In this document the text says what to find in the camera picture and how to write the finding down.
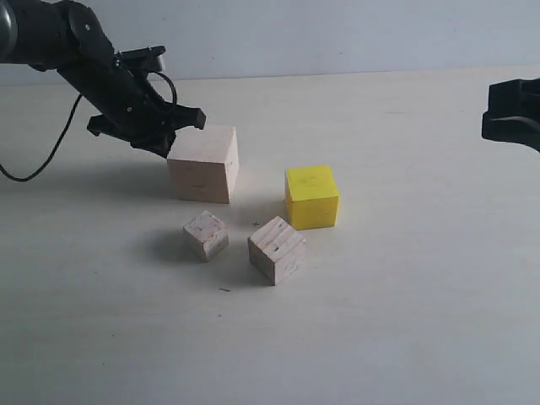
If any yellow cube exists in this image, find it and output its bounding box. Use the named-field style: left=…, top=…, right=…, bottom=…
left=285, top=165, right=339, bottom=230

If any large plain wooden cube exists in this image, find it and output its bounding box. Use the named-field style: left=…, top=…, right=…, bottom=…
left=167, top=125, right=240, bottom=204

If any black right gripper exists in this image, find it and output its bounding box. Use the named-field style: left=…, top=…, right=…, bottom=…
left=481, top=78, right=539, bottom=152

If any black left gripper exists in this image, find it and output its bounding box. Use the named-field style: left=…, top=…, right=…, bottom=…
left=57, top=38, right=206, bottom=159

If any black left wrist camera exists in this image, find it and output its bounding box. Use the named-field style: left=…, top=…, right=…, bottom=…
left=116, top=46, right=166, bottom=72

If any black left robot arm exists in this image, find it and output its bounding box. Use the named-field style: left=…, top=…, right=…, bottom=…
left=1, top=1, right=206, bottom=157

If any medium striped wooden cube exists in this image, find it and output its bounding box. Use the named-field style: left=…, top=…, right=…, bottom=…
left=247, top=216, right=307, bottom=286

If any black left camera cable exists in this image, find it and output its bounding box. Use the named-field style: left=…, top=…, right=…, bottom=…
left=0, top=70, right=178, bottom=183

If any small wooden cube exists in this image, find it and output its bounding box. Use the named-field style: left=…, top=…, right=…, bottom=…
left=183, top=210, right=230, bottom=262

